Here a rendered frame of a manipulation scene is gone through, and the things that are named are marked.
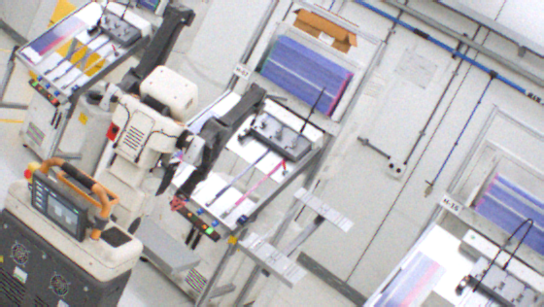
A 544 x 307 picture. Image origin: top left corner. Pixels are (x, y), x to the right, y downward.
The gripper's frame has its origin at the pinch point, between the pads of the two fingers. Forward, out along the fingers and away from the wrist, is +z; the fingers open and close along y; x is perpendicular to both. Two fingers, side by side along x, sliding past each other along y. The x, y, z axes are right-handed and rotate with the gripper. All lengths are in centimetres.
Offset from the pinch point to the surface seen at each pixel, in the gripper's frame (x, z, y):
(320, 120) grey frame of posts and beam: 40, -66, -69
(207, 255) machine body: 37, 35, -69
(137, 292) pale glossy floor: 17, 76, -57
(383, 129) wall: 107, -84, -201
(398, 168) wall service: 131, -68, -183
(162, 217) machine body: 5, 39, -90
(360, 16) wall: 41, -146, -229
